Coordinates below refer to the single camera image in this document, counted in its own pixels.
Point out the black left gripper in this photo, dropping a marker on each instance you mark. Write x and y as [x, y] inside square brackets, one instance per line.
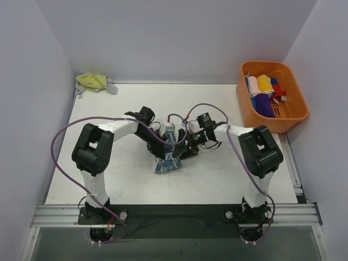
[159, 148]

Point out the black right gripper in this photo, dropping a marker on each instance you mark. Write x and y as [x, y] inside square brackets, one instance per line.
[184, 145]

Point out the blue white patterned towel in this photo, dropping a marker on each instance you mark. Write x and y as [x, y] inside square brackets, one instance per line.
[169, 163]

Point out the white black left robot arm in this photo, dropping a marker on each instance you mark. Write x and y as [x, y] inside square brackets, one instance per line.
[92, 151]

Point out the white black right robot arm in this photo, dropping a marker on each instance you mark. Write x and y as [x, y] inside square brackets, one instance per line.
[256, 148]

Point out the grey towel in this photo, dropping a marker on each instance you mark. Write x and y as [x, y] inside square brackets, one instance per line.
[110, 86]

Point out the blue rolled towel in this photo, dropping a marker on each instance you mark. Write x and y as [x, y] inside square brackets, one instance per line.
[253, 103]

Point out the yellow green towel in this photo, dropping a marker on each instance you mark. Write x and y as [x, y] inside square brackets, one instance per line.
[91, 82]

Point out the purple rolled towel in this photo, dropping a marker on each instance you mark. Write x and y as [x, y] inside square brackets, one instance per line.
[263, 105]

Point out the pink rolled towel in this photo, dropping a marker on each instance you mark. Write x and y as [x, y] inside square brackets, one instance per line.
[253, 86]

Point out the orange plastic basket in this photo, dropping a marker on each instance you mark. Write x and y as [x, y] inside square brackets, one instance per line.
[287, 113]

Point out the yellow rolled towel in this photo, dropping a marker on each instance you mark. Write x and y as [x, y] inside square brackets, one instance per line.
[264, 83]

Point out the red rolled towel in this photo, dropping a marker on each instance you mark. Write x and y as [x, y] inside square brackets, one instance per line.
[278, 94]

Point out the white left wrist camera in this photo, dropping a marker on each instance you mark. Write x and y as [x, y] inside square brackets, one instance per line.
[166, 127]

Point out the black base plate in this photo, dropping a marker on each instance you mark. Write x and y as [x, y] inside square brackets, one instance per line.
[186, 221]

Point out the aluminium frame rail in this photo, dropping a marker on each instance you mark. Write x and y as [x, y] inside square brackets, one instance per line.
[285, 215]

